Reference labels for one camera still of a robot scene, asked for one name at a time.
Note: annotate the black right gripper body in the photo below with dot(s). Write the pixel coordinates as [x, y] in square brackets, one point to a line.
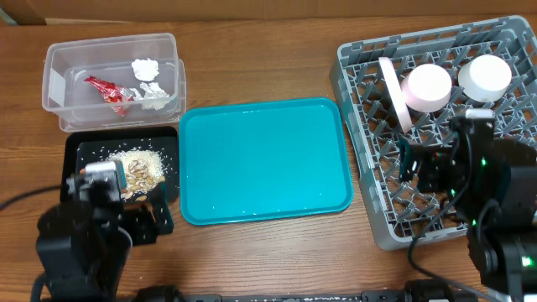
[433, 179]

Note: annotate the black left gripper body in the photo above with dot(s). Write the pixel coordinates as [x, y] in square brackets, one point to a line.
[138, 225]

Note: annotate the white shallow bowl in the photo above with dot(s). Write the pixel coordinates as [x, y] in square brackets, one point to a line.
[485, 79]

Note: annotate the pink plate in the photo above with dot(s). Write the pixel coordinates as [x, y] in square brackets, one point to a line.
[395, 93]

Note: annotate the red snack wrapper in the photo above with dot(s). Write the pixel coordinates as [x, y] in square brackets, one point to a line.
[112, 93]

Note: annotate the white tissue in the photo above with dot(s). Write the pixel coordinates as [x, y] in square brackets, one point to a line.
[145, 70]

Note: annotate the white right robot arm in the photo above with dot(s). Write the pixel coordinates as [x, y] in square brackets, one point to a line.
[491, 183]

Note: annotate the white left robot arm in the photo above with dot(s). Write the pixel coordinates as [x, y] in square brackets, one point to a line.
[84, 242]

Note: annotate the clear plastic waste bin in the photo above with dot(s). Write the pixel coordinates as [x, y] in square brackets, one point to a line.
[81, 107]

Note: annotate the rice and nut scraps pile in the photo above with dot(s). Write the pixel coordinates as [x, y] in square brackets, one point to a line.
[143, 170]

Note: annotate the black tray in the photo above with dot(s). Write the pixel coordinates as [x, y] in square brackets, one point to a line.
[89, 147]

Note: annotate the teal plastic tray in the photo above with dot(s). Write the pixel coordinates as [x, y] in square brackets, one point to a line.
[263, 161]

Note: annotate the crumpled white paper in bin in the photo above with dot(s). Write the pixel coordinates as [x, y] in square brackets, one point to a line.
[153, 95]

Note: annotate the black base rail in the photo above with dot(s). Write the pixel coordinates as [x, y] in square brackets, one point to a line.
[421, 290]

